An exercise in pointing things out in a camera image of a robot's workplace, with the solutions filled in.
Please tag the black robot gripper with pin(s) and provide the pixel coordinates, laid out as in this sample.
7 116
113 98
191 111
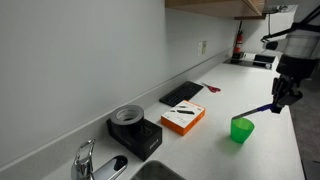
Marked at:
289 90

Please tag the blue marker pen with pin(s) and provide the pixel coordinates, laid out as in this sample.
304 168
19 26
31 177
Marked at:
253 112

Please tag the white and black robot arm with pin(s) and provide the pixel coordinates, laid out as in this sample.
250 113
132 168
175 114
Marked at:
296 50

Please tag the green plastic cup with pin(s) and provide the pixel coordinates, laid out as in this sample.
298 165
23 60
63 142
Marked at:
241 130

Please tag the red fire extinguisher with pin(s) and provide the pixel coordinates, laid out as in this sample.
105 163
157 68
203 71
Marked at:
238 40

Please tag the orange and white product box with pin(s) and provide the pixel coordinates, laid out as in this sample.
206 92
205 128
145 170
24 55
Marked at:
182 116

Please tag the black computer keyboard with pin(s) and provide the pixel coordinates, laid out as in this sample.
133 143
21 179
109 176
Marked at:
181 93

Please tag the black cardboard box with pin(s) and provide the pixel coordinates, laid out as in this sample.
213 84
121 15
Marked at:
140 141

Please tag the chrome sink faucet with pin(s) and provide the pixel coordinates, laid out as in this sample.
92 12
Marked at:
85 165

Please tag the white wall outlet plate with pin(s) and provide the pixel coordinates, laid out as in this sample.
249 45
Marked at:
202 48

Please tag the wooden wall cabinet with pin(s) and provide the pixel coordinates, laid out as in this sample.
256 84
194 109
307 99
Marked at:
220 7

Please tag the grey duct tape roll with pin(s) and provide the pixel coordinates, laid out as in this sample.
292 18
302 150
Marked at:
127 118

